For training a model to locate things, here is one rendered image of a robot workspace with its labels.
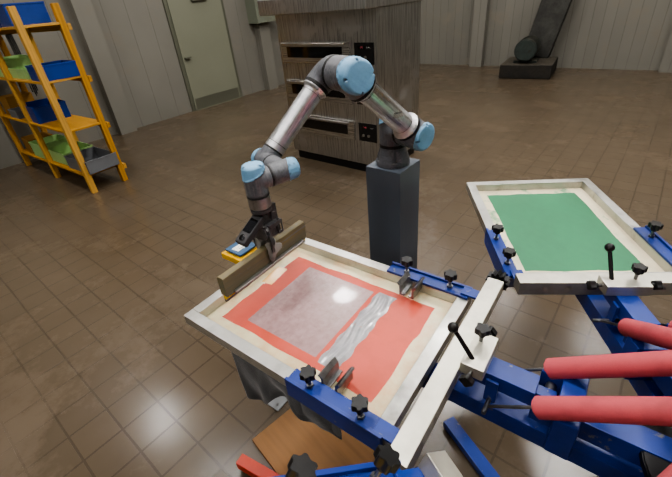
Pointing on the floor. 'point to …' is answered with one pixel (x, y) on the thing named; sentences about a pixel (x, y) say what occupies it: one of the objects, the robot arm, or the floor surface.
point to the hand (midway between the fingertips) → (267, 258)
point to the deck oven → (303, 26)
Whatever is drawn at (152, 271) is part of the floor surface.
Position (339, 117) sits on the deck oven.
